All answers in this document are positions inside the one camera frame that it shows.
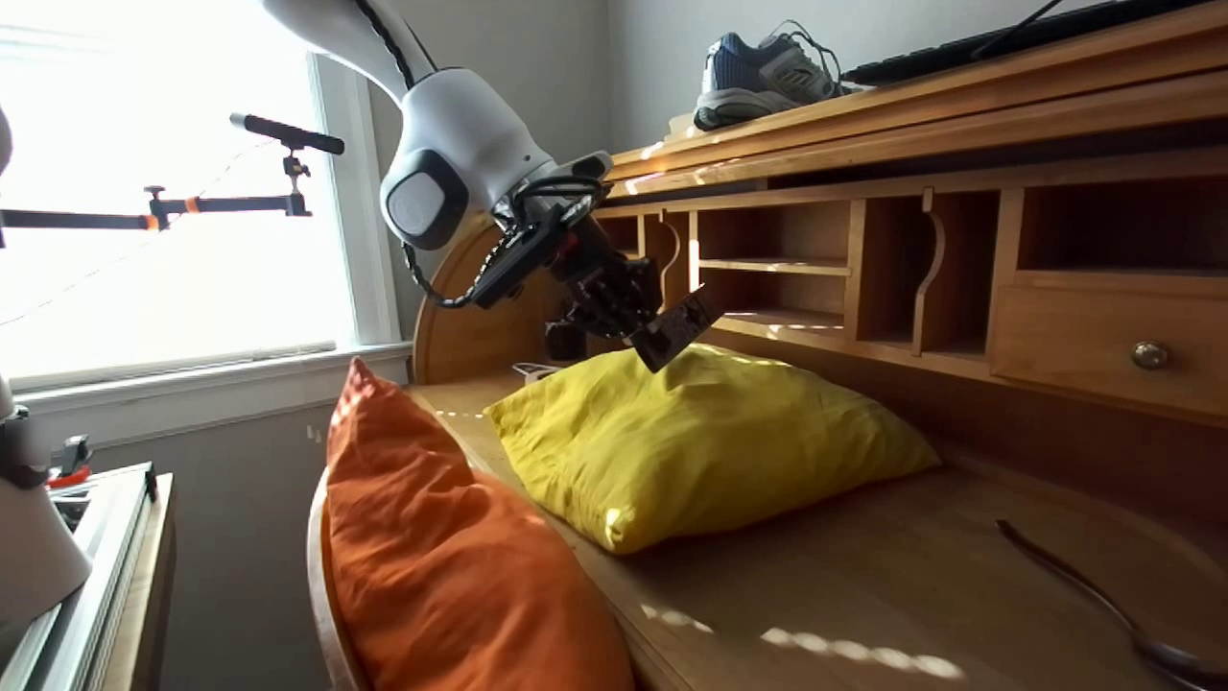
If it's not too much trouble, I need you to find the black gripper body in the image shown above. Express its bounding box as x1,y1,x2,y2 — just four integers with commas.
553,234,662,338

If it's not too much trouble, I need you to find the grey remote controller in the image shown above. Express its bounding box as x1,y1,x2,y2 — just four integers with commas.
632,292,721,372

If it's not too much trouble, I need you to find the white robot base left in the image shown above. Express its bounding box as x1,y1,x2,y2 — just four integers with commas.
0,380,91,644

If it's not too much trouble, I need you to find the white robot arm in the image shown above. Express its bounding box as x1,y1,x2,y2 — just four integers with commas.
263,0,676,370

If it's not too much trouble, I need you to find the yellow pillow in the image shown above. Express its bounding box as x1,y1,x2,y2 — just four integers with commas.
488,347,939,558

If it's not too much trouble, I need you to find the orange pillow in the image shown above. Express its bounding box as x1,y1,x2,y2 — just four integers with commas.
309,360,632,691

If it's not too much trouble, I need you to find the round wooden board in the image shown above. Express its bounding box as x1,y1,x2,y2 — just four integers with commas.
411,221,563,385

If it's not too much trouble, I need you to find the blue grey sneaker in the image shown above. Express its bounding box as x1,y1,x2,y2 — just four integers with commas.
696,22,845,129

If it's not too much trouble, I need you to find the wooden desk hutch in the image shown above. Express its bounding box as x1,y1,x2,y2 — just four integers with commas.
604,0,1228,421

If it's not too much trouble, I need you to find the brass drawer knob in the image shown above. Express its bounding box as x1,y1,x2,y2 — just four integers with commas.
1134,338,1172,372

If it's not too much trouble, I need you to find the white side table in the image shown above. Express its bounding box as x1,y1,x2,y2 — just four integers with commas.
0,465,177,691

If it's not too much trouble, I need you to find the metal spoon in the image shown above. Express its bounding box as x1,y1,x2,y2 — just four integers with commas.
999,517,1228,691

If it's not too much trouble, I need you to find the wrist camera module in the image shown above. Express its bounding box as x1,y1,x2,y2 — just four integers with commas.
478,196,591,306

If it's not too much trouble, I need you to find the black cable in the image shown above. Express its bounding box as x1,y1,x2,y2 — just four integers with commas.
401,150,613,312

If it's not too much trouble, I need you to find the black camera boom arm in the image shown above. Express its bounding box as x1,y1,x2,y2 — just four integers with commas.
0,113,348,234

